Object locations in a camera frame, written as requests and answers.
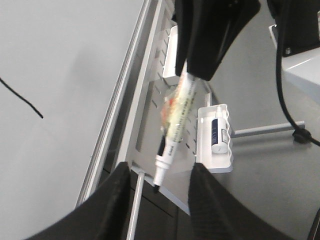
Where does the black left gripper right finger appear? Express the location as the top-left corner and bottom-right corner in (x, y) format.
(188, 162), (311, 240)

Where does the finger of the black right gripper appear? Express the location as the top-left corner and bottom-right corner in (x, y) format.
(172, 0), (196, 77)
(186, 0), (261, 81)

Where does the white whiteboard marker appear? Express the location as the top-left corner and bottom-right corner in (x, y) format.
(153, 62), (199, 193)

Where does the black cable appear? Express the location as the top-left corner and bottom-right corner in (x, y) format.
(274, 0), (320, 240)

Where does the white horizontal rod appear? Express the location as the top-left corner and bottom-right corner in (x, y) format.
(126, 171), (145, 240)

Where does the white cleaner bottle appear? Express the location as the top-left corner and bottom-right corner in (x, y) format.
(211, 105), (229, 154)

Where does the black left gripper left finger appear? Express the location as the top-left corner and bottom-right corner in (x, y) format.
(29, 162), (131, 240)

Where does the whiteboard with aluminium tray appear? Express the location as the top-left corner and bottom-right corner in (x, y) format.
(0, 0), (161, 208)

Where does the white metal stand frame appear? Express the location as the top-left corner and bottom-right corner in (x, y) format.
(105, 0), (312, 240)

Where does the white accessory tray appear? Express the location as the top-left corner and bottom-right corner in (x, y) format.
(196, 104), (233, 173)
(162, 25), (180, 86)

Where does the upper white accessory tray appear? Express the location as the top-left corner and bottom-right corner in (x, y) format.
(162, 25), (180, 86)

